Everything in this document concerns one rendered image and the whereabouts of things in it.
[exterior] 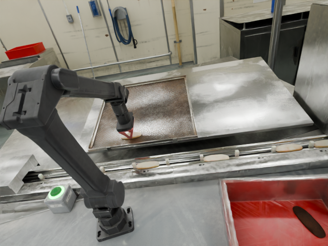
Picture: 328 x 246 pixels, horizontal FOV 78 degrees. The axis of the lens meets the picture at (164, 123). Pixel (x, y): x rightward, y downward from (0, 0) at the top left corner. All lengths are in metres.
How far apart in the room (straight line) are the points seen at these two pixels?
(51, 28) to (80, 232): 4.39
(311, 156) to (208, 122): 0.41
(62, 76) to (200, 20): 3.75
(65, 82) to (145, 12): 3.94
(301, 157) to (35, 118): 0.82
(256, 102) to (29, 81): 0.93
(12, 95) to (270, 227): 0.72
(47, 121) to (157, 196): 0.50
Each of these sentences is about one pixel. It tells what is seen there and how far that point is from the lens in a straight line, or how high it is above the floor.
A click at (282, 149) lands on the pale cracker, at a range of 0.91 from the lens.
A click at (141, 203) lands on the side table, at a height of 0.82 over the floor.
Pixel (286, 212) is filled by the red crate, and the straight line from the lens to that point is 0.77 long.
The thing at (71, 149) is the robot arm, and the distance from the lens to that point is 0.49.
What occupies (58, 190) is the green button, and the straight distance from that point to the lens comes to 0.87.
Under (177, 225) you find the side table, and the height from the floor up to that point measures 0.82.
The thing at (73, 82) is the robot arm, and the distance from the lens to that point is 0.48.
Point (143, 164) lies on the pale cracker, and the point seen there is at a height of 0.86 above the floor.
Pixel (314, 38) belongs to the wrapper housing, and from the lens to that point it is 1.04.
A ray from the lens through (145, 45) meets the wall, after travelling 4.44.
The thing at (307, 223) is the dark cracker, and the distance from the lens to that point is 0.76.
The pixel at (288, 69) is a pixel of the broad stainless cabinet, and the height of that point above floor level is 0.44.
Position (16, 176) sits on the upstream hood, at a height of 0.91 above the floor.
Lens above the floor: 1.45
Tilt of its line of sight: 33 degrees down
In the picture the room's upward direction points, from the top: 12 degrees counter-clockwise
